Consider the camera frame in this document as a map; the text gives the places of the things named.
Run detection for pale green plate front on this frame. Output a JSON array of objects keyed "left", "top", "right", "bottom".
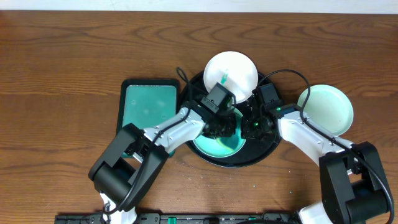
[{"left": 193, "top": 109, "right": 246, "bottom": 158}]

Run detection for pale green plate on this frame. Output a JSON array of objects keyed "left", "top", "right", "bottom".
[
  {"left": 304, "top": 85, "right": 354, "bottom": 136},
  {"left": 193, "top": 109, "right": 246, "bottom": 158}
]

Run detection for white plate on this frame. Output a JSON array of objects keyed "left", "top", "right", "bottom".
[{"left": 203, "top": 51, "right": 259, "bottom": 104}]

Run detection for green yellow sponge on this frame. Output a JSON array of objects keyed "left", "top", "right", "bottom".
[{"left": 216, "top": 136, "right": 241, "bottom": 154}]

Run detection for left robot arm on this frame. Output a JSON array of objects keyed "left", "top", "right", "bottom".
[{"left": 88, "top": 98, "right": 236, "bottom": 223}]

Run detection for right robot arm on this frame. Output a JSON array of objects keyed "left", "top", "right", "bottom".
[{"left": 241, "top": 105, "right": 394, "bottom": 223}]

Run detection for round black tray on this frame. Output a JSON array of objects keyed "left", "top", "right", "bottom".
[{"left": 177, "top": 70, "right": 284, "bottom": 168}]

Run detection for black rectangular water tray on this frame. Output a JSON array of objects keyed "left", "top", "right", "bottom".
[{"left": 116, "top": 79, "right": 179, "bottom": 131}]

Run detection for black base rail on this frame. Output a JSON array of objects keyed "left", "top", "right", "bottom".
[{"left": 54, "top": 213, "right": 301, "bottom": 224}]

